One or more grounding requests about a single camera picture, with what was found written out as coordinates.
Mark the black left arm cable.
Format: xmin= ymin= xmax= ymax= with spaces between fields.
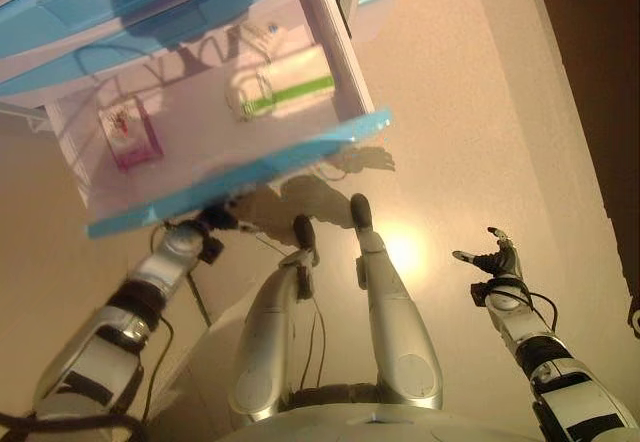
xmin=142 ymin=311 xmax=175 ymax=423

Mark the white box with green stripe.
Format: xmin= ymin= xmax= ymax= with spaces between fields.
xmin=223 ymin=44 xmax=337 ymax=124

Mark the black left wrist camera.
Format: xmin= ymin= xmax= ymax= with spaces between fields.
xmin=199 ymin=235 xmax=224 ymax=266

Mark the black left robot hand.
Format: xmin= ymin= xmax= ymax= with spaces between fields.
xmin=197 ymin=201 xmax=251 ymax=236

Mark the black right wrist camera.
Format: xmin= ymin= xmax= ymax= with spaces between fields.
xmin=469 ymin=281 xmax=491 ymax=307

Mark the blue and white cart drawer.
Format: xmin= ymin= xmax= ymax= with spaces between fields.
xmin=47 ymin=0 xmax=394 ymax=241
xmin=0 ymin=11 xmax=281 ymax=99
xmin=0 ymin=0 xmax=346 ymax=58

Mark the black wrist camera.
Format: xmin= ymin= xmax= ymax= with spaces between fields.
xmin=469 ymin=281 xmax=491 ymax=307
xmin=199 ymin=235 xmax=224 ymax=266

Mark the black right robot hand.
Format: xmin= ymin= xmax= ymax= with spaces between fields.
xmin=452 ymin=225 xmax=524 ymax=281

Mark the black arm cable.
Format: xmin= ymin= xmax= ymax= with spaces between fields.
xmin=142 ymin=311 xmax=175 ymax=423
xmin=519 ymin=289 xmax=559 ymax=333

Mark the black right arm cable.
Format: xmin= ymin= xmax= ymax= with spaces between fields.
xmin=519 ymin=289 xmax=559 ymax=333

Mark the thin black leg cable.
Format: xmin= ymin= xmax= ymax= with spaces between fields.
xmin=298 ymin=301 xmax=327 ymax=389

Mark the pink and white medicine box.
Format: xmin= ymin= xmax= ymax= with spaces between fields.
xmin=97 ymin=100 xmax=166 ymax=174

